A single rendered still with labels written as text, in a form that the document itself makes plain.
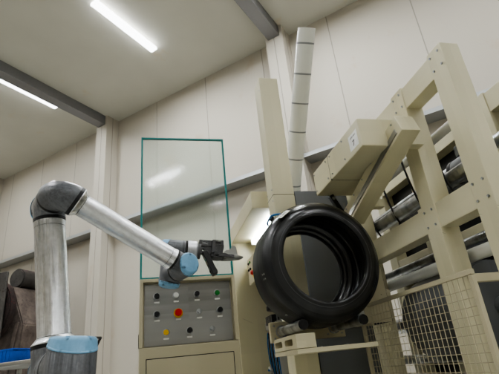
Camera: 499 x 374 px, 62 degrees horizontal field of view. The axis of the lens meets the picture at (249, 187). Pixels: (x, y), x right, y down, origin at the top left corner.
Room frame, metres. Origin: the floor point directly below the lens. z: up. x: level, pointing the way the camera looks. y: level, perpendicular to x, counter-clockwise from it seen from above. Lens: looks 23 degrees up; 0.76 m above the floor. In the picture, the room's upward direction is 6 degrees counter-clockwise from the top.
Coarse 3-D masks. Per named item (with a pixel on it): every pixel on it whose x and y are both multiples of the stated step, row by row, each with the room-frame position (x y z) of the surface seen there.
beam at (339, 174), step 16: (352, 128) 1.73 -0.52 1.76; (368, 128) 1.69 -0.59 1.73; (384, 128) 1.71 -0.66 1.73; (336, 144) 1.91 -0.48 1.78; (368, 144) 1.69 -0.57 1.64; (384, 144) 1.71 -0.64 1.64; (336, 160) 1.94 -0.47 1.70; (352, 160) 1.83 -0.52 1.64; (368, 160) 1.85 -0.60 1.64; (320, 176) 2.17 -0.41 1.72; (336, 176) 2.00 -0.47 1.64; (352, 176) 2.02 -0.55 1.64; (320, 192) 2.22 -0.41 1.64; (336, 192) 2.24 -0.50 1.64; (352, 192) 2.26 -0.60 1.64
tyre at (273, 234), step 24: (288, 216) 1.82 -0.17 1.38; (312, 216) 1.85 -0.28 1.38; (336, 216) 1.87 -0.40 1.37; (264, 240) 1.83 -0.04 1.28; (336, 240) 2.16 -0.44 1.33; (360, 240) 1.90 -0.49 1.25; (264, 264) 1.82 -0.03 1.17; (360, 264) 2.11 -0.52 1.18; (264, 288) 1.90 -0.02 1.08; (288, 288) 1.81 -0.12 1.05; (360, 288) 1.88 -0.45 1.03; (288, 312) 1.88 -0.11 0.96; (312, 312) 1.84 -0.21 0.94; (336, 312) 1.86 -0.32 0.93
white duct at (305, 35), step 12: (300, 36) 2.15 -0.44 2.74; (312, 36) 2.15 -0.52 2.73; (300, 48) 2.19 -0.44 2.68; (312, 48) 2.20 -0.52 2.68; (300, 60) 2.24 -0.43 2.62; (312, 60) 2.26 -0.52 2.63; (300, 72) 2.28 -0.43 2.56; (300, 84) 2.33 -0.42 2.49; (300, 96) 2.38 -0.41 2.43; (300, 108) 2.43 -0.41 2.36; (300, 120) 2.48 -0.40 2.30; (300, 132) 2.54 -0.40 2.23; (288, 144) 2.63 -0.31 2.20; (300, 144) 2.59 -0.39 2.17; (288, 156) 2.67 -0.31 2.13; (300, 156) 2.65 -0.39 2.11; (300, 168) 2.72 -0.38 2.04; (300, 180) 2.78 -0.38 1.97
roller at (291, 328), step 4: (300, 320) 1.84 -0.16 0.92; (304, 320) 1.85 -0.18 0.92; (288, 324) 2.01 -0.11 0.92; (292, 324) 1.93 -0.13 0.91; (296, 324) 1.87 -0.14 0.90; (300, 324) 1.84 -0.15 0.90; (304, 324) 1.84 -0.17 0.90; (308, 324) 1.85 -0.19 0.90; (280, 328) 2.13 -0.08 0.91; (284, 328) 2.05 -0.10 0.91; (288, 328) 1.99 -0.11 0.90; (292, 328) 1.94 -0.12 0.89; (296, 328) 1.88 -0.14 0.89; (300, 328) 1.84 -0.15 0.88; (304, 328) 1.84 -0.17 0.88; (280, 332) 2.13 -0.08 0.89; (284, 332) 2.07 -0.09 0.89; (288, 332) 2.02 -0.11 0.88; (292, 332) 1.99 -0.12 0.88
